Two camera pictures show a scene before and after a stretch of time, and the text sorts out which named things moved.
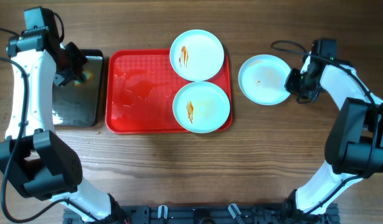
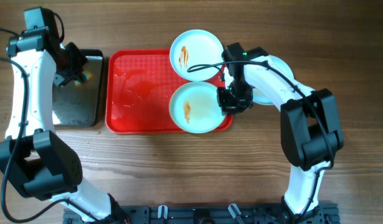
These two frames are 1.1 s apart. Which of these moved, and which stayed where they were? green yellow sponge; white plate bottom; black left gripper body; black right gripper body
Moved: black right gripper body
Stayed: black left gripper body; green yellow sponge; white plate bottom
